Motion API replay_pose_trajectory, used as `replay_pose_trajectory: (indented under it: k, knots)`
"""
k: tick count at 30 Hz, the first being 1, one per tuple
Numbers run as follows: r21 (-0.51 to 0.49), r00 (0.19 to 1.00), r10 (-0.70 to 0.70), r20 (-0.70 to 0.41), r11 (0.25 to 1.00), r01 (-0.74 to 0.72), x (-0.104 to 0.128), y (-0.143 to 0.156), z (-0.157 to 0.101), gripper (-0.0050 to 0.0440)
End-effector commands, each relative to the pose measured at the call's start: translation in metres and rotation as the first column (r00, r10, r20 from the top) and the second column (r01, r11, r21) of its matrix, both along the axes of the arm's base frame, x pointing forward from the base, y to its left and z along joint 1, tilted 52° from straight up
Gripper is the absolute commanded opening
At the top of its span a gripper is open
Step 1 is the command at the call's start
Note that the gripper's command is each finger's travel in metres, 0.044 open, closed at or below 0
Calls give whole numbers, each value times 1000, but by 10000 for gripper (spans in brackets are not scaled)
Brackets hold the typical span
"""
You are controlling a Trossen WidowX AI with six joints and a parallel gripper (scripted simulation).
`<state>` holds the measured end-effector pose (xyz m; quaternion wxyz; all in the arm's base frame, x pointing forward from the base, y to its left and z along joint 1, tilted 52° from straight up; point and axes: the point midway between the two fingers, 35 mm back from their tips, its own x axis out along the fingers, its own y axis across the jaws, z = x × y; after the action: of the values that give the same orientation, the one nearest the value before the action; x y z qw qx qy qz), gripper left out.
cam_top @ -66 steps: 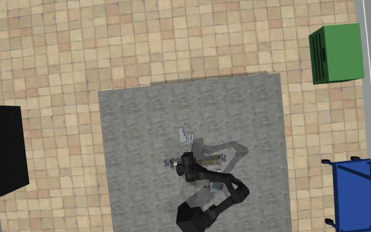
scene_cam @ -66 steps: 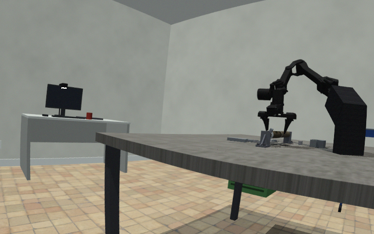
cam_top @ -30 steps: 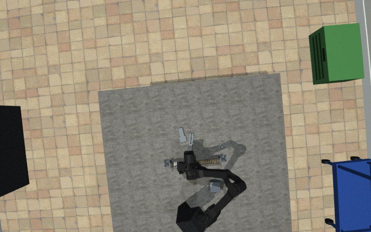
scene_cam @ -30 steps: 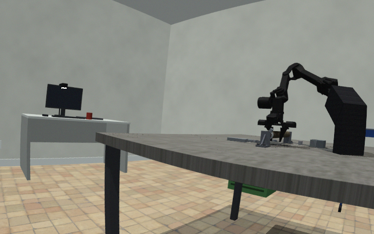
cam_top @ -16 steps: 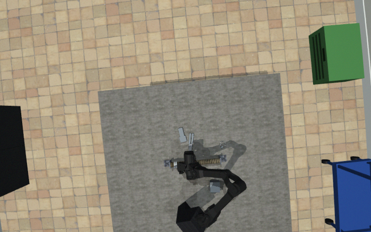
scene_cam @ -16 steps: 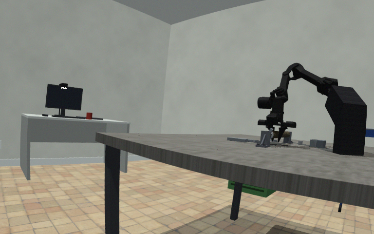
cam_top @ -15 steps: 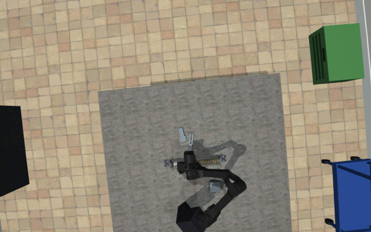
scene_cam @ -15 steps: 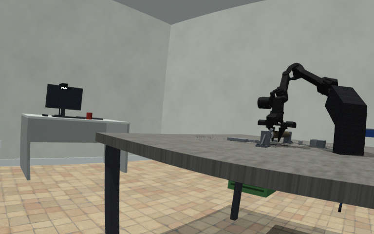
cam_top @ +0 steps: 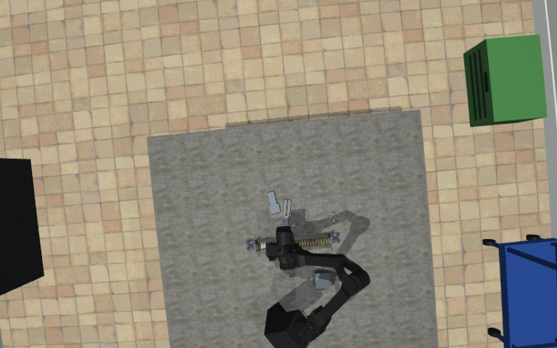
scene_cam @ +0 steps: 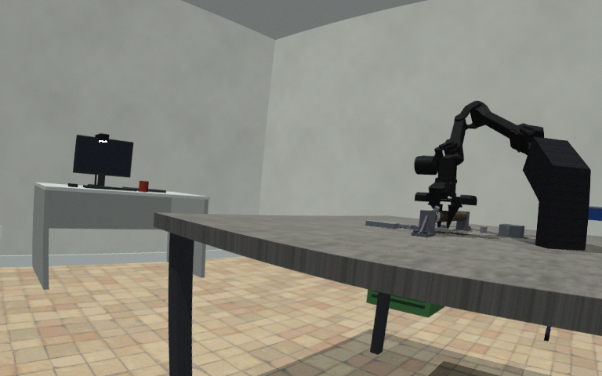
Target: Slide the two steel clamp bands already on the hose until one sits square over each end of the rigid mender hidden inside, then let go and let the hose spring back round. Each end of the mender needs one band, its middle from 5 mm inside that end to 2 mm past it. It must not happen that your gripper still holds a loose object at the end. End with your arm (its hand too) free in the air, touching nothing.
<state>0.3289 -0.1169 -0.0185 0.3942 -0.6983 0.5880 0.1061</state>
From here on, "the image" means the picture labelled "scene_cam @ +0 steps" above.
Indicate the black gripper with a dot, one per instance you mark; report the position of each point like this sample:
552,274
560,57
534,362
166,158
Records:
455,201

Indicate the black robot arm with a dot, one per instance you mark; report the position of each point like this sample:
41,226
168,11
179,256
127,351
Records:
520,139

